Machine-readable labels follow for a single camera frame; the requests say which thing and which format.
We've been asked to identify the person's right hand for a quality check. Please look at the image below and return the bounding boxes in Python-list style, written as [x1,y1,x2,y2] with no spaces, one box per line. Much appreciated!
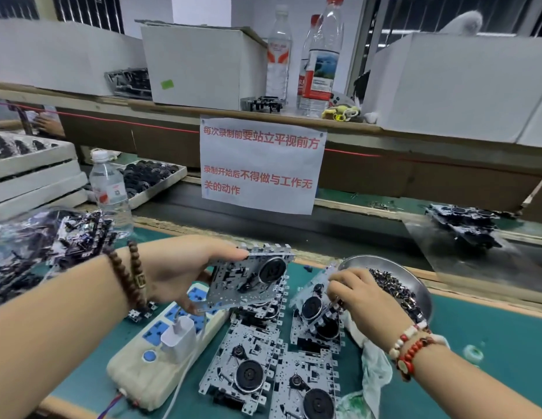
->
[327,268,421,350]

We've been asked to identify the person's left hand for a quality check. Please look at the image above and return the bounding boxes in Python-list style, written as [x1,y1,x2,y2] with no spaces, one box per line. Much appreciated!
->
[135,235,250,315]

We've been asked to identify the pile of small metal parts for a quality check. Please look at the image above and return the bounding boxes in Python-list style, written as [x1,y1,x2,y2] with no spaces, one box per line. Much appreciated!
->
[367,268,425,319]

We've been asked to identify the round metal bowl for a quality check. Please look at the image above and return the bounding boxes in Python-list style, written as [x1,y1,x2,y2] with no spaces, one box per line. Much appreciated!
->
[336,254,433,324]

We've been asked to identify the black conveyor belt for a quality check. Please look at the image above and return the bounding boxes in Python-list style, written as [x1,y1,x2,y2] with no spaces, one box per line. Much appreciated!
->
[135,179,542,276]

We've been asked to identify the pile of black mechanism assemblies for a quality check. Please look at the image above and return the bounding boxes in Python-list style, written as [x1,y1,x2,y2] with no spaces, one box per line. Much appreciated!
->
[0,209,119,306]

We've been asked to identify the finished mechanisms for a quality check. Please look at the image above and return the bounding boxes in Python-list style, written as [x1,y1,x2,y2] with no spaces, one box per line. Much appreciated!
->
[425,203,517,251]

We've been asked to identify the person's right forearm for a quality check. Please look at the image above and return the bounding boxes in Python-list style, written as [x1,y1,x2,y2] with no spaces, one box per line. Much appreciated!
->
[411,340,542,419]

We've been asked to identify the person's left forearm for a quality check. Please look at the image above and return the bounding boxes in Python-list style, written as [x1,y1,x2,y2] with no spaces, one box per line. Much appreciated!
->
[0,257,132,419]

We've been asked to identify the white green-stained cloth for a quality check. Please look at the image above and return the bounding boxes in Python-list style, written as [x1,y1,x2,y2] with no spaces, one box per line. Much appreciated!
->
[336,331,394,419]

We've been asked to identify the white power plug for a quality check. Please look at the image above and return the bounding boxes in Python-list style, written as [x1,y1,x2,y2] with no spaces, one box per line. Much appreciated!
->
[160,315,198,363]

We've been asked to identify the white plastic tray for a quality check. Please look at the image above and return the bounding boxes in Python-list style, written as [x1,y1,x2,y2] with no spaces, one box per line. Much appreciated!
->
[114,158,189,210]

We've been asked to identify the group of black wheels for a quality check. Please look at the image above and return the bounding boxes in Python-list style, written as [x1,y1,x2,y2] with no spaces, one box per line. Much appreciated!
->
[123,161,180,197]

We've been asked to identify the clear plastic bottle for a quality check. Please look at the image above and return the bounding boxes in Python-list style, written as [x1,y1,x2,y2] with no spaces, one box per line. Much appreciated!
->
[266,6,293,101]
[88,149,132,236]

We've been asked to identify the white blue power strip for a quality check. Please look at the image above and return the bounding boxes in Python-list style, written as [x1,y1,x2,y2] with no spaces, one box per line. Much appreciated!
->
[107,282,230,412]

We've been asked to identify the white paper sign red text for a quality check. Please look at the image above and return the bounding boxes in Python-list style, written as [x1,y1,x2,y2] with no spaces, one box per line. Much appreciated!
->
[199,116,328,215]

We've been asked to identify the brown cardboard panel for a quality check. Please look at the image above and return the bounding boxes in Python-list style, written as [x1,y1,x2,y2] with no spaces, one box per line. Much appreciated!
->
[57,109,542,215]

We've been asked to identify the clear plastic sheet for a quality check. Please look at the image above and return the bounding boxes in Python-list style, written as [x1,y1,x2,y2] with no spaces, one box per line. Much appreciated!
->
[402,209,542,293]

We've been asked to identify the clear plastic bag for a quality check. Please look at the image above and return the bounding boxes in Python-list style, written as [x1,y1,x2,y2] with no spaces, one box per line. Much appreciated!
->
[0,209,80,285]

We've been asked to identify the stack of white trays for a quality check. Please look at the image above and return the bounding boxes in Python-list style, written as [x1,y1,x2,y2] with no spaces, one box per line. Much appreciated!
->
[0,135,89,223]

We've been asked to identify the wooden shelf beam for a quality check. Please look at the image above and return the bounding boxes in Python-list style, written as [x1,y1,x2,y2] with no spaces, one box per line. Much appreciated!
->
[0,83,542,175]

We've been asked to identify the dark metal device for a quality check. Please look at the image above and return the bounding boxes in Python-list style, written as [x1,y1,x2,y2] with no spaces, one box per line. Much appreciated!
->
[240,95,285,114]

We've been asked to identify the yellow plastic object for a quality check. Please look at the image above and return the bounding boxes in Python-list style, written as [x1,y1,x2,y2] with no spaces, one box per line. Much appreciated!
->
[322,102,361,123]

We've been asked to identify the cluster of black wheels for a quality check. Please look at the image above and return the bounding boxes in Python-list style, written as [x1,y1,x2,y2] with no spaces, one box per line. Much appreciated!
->
[0,133,49,159]

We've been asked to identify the white box green sticker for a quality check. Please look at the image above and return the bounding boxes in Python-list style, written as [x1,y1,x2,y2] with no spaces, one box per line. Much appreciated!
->
[140,22,269,110]

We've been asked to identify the white cardboard box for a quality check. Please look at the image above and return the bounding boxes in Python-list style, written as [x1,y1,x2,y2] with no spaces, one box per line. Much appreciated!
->
[0,19,148,97]

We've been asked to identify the bottle with orange label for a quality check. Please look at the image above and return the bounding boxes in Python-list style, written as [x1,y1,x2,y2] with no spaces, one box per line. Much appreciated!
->
[300,0,346,119]

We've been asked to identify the black window grille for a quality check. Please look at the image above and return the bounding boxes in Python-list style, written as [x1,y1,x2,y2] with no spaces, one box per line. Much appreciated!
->
[0,0,124,35]

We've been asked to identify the white rounded object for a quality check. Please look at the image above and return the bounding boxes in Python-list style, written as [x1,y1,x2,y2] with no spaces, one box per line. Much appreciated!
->
[439,10,484,37]

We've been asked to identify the brown bead bracelet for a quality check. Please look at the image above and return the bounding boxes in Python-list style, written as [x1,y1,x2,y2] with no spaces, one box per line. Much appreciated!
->
[103,240,150,313]

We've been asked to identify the red white bead bracelet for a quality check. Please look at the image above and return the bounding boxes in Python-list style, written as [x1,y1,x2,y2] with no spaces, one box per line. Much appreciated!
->
[387,322,442,381]

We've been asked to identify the white plug cable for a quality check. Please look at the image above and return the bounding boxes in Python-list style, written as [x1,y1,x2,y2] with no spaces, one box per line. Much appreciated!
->
[162,362,189,419]

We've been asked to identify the red cord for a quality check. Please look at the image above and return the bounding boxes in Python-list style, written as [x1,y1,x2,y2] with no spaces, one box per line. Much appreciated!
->
[57,109,542,162]

